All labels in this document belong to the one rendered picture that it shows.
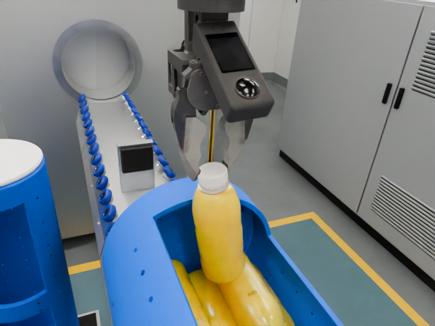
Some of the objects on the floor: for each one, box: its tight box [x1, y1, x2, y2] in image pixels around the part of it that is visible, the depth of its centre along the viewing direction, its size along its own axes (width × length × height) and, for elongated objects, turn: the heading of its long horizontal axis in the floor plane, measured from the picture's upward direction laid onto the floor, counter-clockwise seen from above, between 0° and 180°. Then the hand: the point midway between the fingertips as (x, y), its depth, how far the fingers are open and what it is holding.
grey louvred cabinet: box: [277, 0, 435, 292], centre depth 220 cm, size 54×215×145 cm, turn 16°
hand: (211, 171), depth 44 cm, fingers closed on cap, 4 cm apart
